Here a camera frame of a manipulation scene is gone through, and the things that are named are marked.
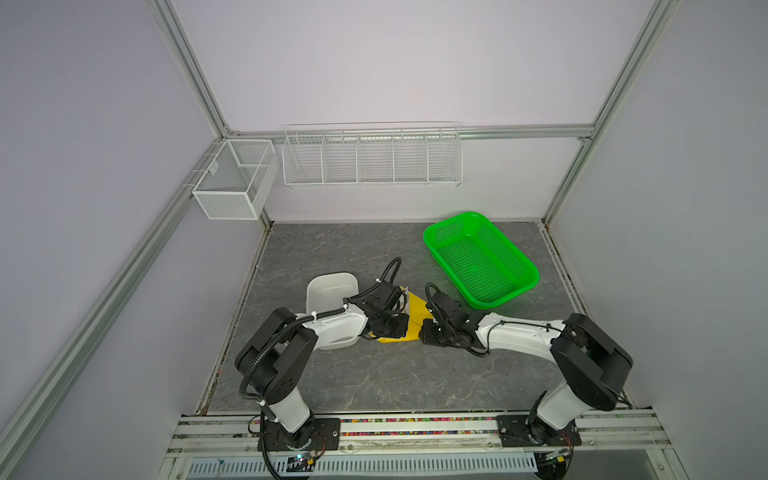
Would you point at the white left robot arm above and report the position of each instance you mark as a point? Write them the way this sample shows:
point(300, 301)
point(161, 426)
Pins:
point(337, 314)

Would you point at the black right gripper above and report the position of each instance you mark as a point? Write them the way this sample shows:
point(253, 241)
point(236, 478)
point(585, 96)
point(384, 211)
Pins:
point(426, 333)

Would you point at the green plastic perforated basket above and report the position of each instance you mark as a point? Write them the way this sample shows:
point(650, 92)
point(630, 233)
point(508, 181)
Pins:
point(483, 264)

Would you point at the aluminium enclosure frame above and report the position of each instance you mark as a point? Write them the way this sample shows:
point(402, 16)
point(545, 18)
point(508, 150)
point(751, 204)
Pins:
point(40, 406)

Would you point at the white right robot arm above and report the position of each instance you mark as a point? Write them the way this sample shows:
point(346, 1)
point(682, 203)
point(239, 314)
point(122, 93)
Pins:
point(593, 366)

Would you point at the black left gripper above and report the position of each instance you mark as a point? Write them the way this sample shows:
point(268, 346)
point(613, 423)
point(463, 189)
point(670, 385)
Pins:
point(401, 329)

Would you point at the white slotted cable duct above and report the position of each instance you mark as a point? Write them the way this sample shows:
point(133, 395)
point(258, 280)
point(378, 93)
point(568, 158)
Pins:
point(337, 466)

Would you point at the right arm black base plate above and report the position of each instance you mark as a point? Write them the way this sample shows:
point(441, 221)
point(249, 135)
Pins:
point(517, 430)

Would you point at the white plastic cutlery tray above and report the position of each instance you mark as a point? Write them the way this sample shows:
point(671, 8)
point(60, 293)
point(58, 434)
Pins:
point(326, 293)

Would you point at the yellow paper napkin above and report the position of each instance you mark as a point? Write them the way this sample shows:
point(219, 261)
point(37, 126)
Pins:
point(418, 313)

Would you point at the small white mesh basket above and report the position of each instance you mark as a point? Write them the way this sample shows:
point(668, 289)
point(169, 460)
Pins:
point(237, 180)

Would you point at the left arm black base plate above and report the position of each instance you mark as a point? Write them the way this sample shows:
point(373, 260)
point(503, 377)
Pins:
point(316, 434)

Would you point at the long white wire rack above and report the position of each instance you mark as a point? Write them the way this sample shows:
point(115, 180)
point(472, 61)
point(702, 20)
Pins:
point(373, 154)

